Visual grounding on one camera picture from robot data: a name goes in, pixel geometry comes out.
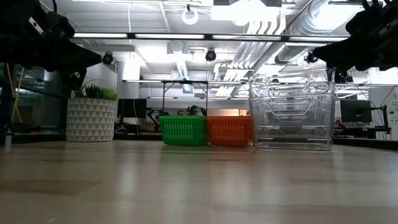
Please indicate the black computer monitor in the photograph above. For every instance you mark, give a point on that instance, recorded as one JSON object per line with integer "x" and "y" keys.
{"x": 132, "y": 108}
{"x": 356, "y": 110}

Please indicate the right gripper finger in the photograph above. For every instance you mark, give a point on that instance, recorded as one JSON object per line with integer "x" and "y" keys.
{"x": 339, "y": 48}
{"x": 339, "y": 58}

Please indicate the black background robot arm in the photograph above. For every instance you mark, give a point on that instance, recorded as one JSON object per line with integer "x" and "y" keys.
{"x": 195, "y": 110}
{"x": 154, "y": 118}

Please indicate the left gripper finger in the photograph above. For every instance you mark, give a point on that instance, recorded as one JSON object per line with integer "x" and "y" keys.
{"x": 81, "y": 62}
{"x": 79, "y": 49}

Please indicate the succulent in triangle-pattern pot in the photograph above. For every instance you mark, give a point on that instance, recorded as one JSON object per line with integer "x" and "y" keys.
{"x": 90, "y": 121}

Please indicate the person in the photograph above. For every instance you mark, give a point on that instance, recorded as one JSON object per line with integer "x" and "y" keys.
{"x": 180, "y": 112}

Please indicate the long linear ceiling light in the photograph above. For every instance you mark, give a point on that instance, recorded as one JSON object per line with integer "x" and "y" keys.
{"x": 202, "y": 36}

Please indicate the black ceiling spotlight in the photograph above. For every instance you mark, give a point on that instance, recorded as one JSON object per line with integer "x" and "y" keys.
{"x": 308, "y": 58}
{"x": 107, "y": 58}
{"x": 210, "y": 55}

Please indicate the silver ventilation duct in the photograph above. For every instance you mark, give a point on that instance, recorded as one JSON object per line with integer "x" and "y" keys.
{"x": 311, "y": 18}

